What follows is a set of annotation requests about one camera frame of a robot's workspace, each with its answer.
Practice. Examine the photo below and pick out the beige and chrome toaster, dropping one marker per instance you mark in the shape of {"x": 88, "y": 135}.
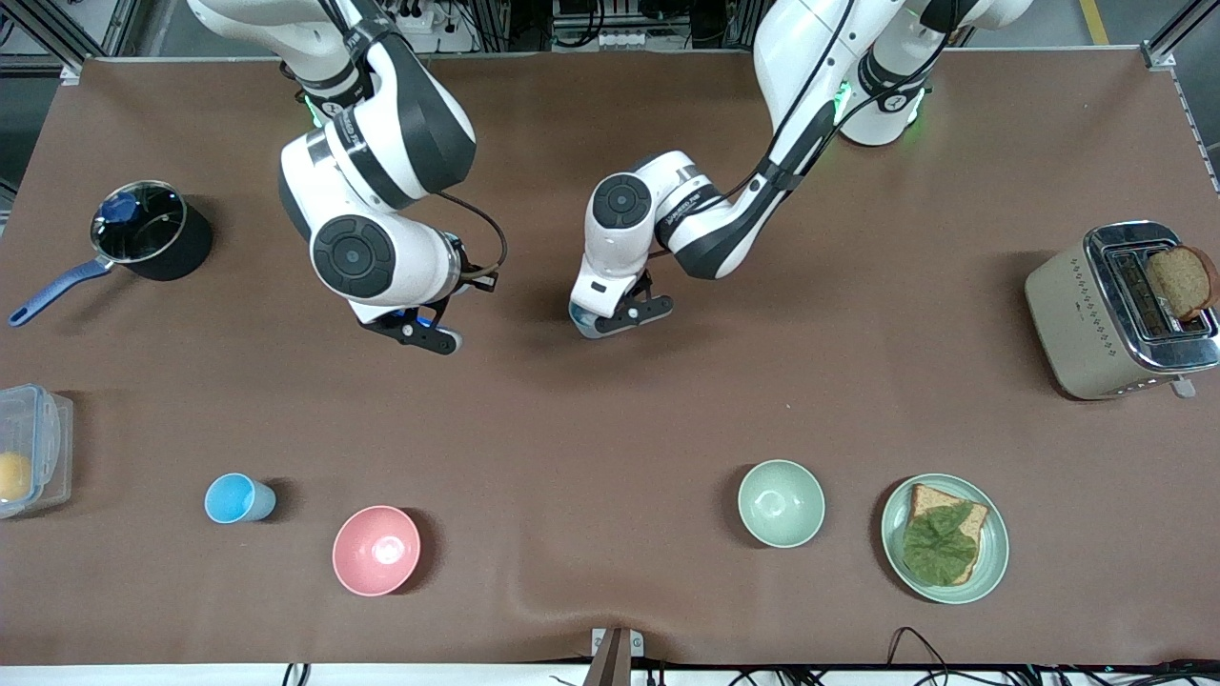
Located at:
{"x": 1077, "y": 324}

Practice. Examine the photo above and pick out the dark brown toast slice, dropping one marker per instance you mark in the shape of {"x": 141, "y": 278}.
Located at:
{"x": 1187, "y": 281}

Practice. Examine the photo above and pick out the clear plastic food container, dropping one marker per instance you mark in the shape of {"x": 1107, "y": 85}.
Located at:
{"x": 48, "y": 448}

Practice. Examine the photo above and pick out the white power strip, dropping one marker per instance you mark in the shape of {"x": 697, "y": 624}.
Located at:
{"x": 624, "y": 40}
{"x": 419, "y": 17}

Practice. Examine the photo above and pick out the glass pot lid blue knob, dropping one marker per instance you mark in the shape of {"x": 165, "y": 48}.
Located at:
{"x": 120, "y": 207}

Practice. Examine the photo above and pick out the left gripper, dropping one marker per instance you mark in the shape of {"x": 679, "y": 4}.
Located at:
{"x": 642, "y": 284}

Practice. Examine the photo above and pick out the brown table mat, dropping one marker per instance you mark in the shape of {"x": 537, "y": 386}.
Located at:
{"x": 667, "y": 429}

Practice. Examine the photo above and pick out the dark pole with metal bracket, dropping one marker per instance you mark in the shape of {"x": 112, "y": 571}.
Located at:
{"x": 610, "y": 662}

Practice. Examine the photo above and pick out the orange round fruit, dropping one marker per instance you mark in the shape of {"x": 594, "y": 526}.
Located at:
{"x": 11, "y": 476}

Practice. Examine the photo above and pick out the aluminium frame profile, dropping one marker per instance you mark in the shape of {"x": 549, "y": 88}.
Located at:
{"x": 1182, "y": 33}
{"x": 71, "y": 71}

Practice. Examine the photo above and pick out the pale green plate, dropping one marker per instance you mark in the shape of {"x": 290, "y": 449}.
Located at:
{"x": 997, "y": 548}

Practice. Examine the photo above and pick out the pink bowl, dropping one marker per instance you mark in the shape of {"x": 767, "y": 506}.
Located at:
{"x": 376, "y": 551}

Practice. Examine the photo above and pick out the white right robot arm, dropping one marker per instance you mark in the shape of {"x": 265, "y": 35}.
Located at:
{"x": 381, "y": 143}

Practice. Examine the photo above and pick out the pale green bowl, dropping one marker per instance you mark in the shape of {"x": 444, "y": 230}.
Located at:
{"x": 782, "y": 503}

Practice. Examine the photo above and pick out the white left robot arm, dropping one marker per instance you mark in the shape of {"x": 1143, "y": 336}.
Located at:
{"x": 810, "y": 57}

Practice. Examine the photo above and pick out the green lettuce leaf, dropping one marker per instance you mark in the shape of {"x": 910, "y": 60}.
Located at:
{"x": 939, "y": 548}

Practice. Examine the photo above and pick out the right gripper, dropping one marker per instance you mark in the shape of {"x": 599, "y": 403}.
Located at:
{"x": 455, "y": 255}

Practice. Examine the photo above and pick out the light blue plastic cup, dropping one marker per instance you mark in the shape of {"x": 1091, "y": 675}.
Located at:
{"x": 583, "y": 326}
{"x": 229, "y": 498}

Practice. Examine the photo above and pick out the brown bread slice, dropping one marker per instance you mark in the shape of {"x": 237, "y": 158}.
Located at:
{"x": 929, "y": 495}

